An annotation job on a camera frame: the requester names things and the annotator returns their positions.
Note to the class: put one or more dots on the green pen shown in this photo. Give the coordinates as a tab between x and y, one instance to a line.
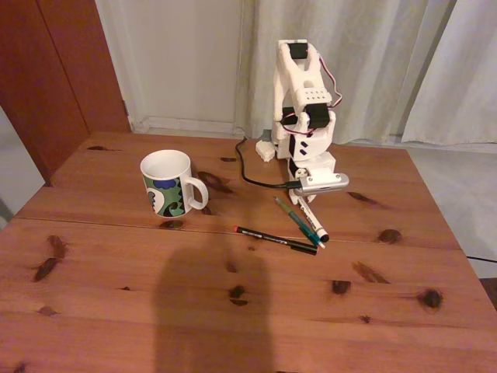
297	219

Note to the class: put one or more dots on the white marker black cap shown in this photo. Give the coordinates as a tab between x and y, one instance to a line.
313	221

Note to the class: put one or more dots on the black pen red end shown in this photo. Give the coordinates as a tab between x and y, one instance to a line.
275	240

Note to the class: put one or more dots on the white fabric curtain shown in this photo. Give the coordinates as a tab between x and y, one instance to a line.
369	66
462	85

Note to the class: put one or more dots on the white mug green blue pattern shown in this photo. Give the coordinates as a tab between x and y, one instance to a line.
167	194

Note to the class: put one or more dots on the white door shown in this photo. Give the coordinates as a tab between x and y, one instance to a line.
182	58

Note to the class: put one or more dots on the brown wooden cabinet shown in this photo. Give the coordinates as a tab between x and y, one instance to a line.
50	85

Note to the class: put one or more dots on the silver gripper camera box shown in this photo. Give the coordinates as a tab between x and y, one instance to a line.
324	184

